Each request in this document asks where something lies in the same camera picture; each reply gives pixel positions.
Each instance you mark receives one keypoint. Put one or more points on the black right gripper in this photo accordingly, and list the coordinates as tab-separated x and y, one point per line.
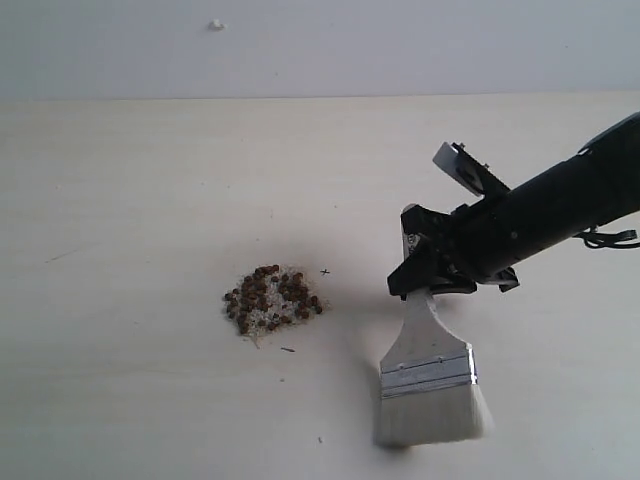
452	253

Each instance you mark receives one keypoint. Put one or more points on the white wooden brush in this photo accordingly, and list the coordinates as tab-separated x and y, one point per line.
429	383

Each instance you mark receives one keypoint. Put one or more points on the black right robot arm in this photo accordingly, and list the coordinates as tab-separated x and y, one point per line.
572	199

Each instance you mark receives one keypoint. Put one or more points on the brown beans and rice pile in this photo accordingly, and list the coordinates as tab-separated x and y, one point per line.
270	299

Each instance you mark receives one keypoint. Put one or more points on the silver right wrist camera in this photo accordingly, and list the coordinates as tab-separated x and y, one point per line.
453	160

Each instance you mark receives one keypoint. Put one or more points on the white wall plug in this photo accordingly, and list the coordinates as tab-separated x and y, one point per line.
217	25

